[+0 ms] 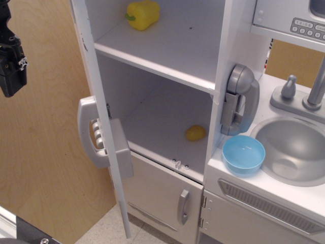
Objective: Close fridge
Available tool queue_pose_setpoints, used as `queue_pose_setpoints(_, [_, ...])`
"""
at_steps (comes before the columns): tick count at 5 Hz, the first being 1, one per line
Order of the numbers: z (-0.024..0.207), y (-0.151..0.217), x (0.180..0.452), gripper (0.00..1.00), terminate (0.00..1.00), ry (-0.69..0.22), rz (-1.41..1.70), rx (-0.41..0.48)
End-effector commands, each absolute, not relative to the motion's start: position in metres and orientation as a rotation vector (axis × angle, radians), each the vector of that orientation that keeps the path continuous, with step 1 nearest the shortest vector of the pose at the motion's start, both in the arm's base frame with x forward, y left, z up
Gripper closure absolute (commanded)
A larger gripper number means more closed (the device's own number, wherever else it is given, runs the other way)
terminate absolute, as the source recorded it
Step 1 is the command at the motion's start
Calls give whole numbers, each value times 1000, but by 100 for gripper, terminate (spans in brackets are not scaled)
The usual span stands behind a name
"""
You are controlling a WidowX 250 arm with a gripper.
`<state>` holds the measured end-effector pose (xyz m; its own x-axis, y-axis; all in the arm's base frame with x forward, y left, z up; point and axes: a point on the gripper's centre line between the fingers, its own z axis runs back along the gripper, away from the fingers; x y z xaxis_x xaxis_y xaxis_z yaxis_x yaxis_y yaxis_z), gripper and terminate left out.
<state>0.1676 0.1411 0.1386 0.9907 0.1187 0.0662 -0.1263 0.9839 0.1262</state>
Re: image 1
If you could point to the grey toy sink basin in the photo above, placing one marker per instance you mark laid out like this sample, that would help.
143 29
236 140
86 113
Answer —
294 150

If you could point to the yellow toy bell pepper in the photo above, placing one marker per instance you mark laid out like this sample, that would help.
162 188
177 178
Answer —
142 14

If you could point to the white lower freezer door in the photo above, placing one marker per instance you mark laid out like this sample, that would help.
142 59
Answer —
152 196

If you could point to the plywood board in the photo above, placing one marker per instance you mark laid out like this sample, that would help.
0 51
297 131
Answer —
46 177

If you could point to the grey ice dispenser panel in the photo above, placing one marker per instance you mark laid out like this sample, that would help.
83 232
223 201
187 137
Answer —
122 149

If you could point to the white toy fridge door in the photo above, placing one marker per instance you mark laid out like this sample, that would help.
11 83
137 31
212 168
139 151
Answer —
81 20

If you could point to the grey lower door handle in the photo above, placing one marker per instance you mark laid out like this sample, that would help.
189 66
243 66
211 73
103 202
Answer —
181 214

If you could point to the grey toy wall phone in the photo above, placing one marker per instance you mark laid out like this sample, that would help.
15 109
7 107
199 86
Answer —
241 101

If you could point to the white toy fridge cabinet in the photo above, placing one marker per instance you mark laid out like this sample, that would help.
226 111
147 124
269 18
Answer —
161 81

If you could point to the grey toy faucet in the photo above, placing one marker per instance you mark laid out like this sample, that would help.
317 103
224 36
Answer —
309 105

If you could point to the grey oven vent panel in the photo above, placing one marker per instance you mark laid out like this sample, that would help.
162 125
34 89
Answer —
270 208

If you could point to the light blue plastic bowl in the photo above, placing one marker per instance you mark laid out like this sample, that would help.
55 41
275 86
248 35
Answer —
243 155

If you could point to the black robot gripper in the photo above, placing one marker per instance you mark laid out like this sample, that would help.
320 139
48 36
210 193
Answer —
13 60

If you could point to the small yellow toy lemon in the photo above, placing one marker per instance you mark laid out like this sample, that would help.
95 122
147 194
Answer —
195 133

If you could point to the white toy microwave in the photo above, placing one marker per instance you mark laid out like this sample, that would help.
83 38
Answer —
296 22

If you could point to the white toy oven door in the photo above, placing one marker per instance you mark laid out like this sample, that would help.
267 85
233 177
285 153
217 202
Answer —
229 222

